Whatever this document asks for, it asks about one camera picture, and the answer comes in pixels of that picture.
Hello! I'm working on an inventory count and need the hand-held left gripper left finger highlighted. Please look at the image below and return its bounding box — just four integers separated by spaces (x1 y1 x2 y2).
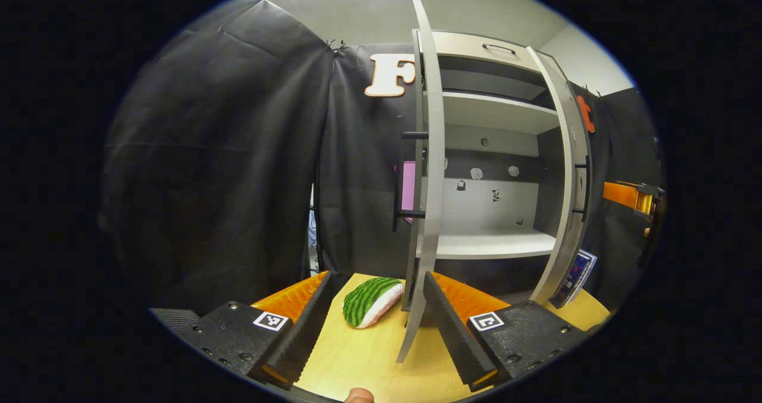
179 270 332 390

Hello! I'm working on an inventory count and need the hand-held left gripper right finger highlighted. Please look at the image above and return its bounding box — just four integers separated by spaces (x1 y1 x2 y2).
423 270 587 392

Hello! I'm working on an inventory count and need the white and grey cabinet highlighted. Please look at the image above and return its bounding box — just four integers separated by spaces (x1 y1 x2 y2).
414 29 593 308

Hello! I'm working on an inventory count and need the white cabinet drawer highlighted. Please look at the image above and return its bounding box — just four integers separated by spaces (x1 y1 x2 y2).
420 31 545 73

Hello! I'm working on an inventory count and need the watermelon slice toy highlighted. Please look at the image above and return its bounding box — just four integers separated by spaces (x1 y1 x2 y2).
343 277 404 329

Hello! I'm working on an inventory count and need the dark blue box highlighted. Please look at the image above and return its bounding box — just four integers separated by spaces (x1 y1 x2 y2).
549 249 598 308

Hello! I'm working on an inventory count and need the black backdrop cloth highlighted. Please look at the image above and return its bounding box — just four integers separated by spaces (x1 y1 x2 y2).
101 0 661 314

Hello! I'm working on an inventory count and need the black left door handle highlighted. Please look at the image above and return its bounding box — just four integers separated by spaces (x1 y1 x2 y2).
393 131 429 232

